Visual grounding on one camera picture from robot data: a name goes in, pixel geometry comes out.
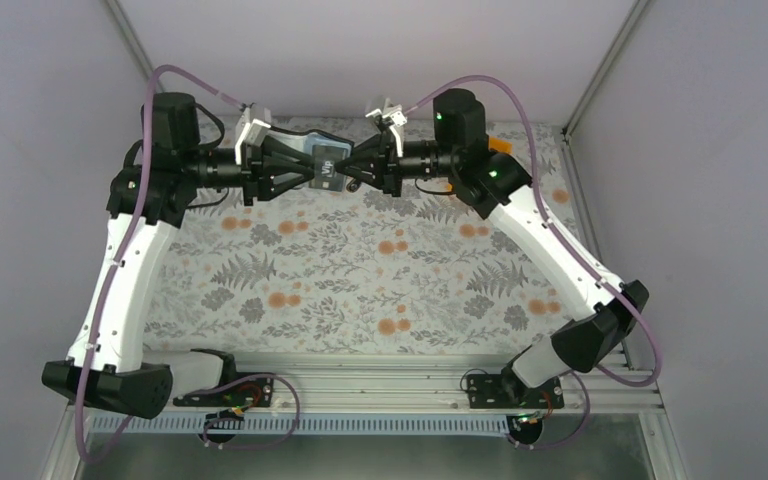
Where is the dark VIP credit card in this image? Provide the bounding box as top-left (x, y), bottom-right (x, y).
top-left (308, 145), bottom-right (348, 192)

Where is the perforated cable duct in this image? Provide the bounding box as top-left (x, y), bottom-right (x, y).
top-left (126, 412), bottom-right (541, 438)

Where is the floral table cover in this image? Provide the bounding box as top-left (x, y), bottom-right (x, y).
top-left (140, 115), bottom-right (617, 356)

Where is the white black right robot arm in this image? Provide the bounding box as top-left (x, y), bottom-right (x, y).
top-left (335, 88), bottom-right (649, 407)

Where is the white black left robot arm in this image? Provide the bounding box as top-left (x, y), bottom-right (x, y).
top-left (41, 93), bottom-right (315, 419)

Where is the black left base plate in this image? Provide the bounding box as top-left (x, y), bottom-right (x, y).
top-left (172, 374), bottom-right (275, 409)

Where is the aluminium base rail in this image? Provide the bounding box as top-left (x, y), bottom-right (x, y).
top-left (69, 351), bottom-right (665, 415)

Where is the aluminium frame corner post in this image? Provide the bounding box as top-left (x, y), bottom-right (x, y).
top-left (101, 0), bottom-right (155, 82)

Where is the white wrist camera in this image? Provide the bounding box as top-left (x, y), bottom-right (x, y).
top-left (365, 95), bottom-right (407, 158)
top-left (234, 104), bottom-right (272, 166)

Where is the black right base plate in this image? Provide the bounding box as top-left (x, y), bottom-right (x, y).
top-left (459, 369), bottom-right (565, 410)

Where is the orange plastic bin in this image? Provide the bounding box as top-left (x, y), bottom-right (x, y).
top-left (447, 135), bottom-right (517, 203)

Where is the right aluminium frame post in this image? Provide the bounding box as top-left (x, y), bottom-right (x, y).
top-left (561, 0), bottom-right (654, 137)

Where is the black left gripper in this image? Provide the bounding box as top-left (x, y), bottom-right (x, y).
top-left (185, 136), bottom-right (315, 207)

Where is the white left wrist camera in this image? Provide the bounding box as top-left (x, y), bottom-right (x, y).
top-left (234, 104), bottom-right (272, 166)

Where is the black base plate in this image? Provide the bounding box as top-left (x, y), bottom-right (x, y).
top-left (172, 374), bottom-right (275, 409)
top-left (459, 369), bottom-right (565, 410)

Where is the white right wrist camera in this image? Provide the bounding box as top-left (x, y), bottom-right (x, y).
top-left (365, 95), bottom-right (407, 158)

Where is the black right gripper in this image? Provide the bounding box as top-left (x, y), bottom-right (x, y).
top-left (333, 133), bottom-right (456, 199)

